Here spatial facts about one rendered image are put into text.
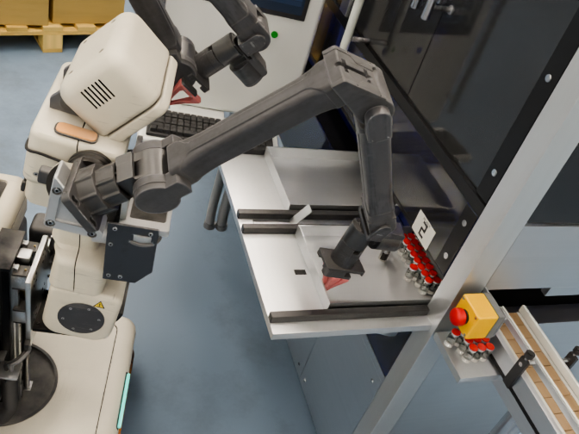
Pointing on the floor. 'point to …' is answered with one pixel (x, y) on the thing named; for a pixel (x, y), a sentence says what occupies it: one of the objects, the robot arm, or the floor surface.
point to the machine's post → (484, 245)
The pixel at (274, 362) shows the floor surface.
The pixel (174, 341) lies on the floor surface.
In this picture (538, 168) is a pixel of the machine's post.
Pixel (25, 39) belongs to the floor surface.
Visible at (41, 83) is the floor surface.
